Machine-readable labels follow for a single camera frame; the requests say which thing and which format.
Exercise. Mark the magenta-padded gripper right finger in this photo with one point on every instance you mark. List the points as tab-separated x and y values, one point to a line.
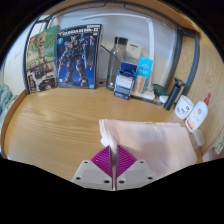
140	173

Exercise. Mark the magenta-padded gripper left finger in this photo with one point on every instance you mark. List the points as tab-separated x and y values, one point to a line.
87	173

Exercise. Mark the pale pink towel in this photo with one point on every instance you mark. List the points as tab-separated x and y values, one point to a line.
156	143

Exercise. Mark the clear plastic container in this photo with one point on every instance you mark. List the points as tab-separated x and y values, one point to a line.
197	138

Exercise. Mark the white mug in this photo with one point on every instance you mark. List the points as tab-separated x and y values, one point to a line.
184	107

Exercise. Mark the white red-pump lotion bottle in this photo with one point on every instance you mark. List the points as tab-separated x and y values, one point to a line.
197	116

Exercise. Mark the green patterned hanging cloth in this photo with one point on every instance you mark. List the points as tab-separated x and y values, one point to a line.
219	144

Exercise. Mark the dark green bowl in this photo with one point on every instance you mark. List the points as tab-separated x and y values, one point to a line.
160	90

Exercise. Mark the dark blue carton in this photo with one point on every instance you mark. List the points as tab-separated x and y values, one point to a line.
124	81

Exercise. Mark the light blue packet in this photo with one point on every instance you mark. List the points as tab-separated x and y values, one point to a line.
143	75

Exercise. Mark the blue-green bedding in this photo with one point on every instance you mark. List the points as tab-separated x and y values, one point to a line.
6	100

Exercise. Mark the clear bottle with dark cap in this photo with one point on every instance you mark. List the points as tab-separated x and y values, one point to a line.
116	60

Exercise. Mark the blue robot model kit box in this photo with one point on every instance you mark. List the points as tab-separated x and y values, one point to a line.
77	56

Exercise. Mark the green tree figure toy box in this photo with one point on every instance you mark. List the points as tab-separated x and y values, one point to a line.
41	60

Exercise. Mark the white desk lamp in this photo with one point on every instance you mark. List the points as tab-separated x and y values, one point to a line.
151	43

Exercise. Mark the grey metal desk frame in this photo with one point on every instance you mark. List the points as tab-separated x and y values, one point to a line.
194	50

